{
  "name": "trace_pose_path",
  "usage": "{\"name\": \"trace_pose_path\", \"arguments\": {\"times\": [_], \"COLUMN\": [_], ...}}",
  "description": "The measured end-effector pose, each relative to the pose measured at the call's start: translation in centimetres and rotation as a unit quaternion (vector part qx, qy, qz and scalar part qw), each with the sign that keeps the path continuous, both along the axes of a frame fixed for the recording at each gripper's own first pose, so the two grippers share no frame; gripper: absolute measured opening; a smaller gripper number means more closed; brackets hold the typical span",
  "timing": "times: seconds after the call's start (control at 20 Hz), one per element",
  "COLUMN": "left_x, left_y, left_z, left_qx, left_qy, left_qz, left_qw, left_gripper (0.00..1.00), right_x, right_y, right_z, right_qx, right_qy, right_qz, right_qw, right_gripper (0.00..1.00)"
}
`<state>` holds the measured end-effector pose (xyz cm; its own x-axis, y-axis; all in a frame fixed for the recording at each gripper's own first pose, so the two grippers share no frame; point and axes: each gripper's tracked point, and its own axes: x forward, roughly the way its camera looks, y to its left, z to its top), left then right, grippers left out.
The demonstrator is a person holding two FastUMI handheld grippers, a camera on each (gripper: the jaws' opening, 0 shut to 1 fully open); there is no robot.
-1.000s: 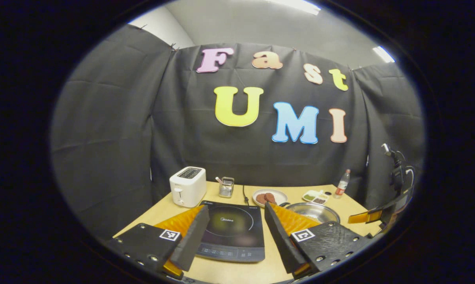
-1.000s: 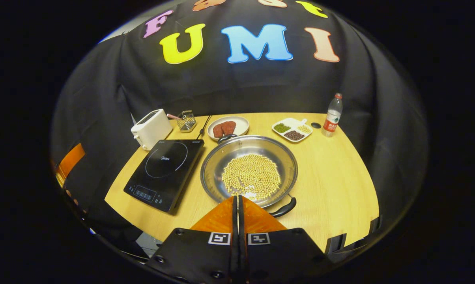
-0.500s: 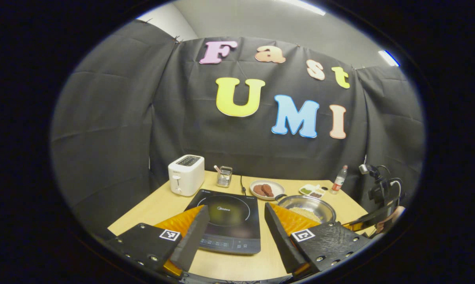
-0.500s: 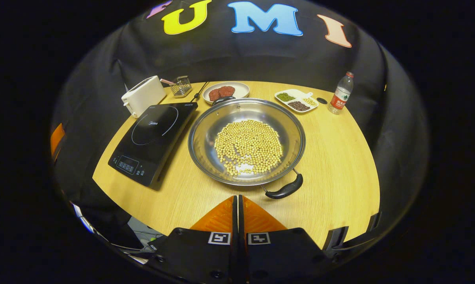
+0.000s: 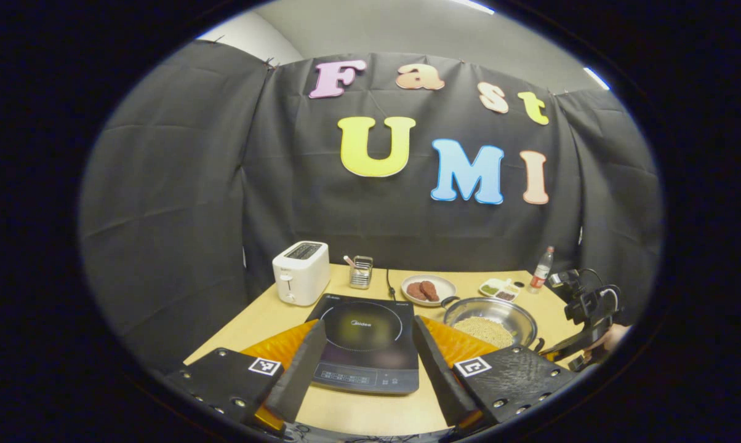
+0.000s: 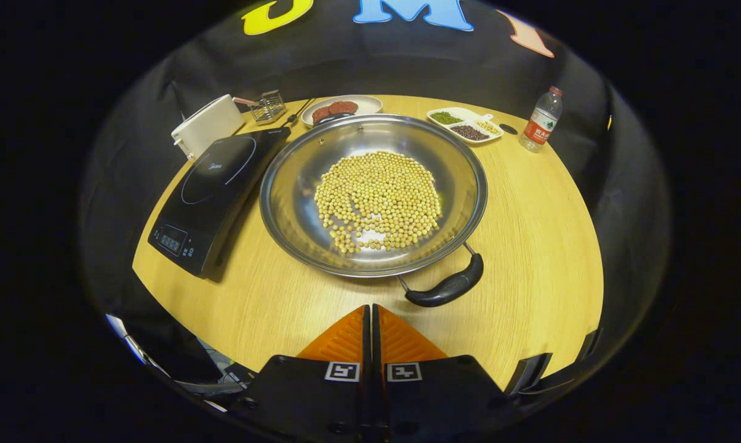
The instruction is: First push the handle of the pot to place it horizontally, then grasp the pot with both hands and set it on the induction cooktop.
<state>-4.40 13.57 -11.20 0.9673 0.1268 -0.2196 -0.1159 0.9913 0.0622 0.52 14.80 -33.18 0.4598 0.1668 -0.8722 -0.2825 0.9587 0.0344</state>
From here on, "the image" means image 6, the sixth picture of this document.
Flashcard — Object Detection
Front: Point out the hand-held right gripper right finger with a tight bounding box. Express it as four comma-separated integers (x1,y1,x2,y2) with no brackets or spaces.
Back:
371,303,519,443

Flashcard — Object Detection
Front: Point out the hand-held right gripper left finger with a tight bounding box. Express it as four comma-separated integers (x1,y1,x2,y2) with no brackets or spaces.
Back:
232,305,372,443

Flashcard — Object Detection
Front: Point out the steel pot with black handles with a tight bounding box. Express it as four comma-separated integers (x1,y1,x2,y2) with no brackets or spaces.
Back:
259,113,488,308

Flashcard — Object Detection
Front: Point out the black induction cooktop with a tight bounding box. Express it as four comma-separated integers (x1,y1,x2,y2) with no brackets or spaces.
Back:
147,126,292,279

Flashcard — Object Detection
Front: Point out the pile of soybeans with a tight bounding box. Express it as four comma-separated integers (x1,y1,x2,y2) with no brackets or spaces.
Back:
313,151,443,255

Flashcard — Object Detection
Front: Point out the pile of dark red beans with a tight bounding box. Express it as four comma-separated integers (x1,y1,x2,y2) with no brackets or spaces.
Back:
451,125,490,142

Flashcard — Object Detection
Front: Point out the white divided dish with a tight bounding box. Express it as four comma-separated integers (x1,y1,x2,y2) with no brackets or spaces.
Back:
427,107,504,145

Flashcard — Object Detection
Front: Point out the white toaster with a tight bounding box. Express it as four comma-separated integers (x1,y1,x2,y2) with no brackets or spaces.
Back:
171,94,247,162

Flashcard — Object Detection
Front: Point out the clear water bottle red label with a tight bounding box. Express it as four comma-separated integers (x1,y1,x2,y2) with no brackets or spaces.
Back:
519,86,564,153

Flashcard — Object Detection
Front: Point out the round white plate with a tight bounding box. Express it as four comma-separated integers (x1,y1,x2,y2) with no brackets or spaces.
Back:
301,94,384,128

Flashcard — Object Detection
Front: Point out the black power cable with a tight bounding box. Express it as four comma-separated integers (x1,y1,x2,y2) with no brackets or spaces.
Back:
282,97,316,129

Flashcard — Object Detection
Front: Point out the wire mesh basket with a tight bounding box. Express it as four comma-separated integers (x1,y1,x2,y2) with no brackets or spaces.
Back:
249,90,287,126

